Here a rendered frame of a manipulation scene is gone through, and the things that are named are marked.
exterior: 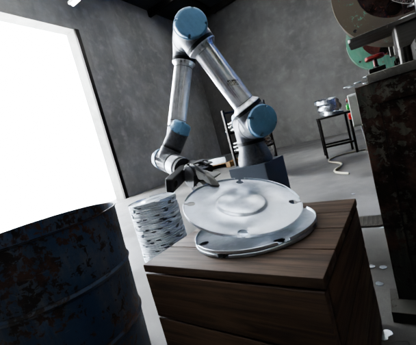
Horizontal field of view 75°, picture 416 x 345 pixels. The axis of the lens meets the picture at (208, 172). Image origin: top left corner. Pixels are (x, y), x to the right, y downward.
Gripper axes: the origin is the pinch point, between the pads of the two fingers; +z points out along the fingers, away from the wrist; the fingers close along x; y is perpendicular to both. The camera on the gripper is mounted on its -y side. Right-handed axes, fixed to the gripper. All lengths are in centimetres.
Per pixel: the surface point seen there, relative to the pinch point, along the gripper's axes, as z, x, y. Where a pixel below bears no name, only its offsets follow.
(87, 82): -510, -15, 119
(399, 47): 23, -35, 55
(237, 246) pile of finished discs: 21.4, 2.7, -12.2
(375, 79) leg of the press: 26.3, -27.2, 31.2
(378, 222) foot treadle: 28, 22, 51
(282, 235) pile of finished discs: 27.2, 0.6, -4.8
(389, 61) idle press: -79, -28, 349
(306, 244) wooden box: 32.7, -0.3, -5.2
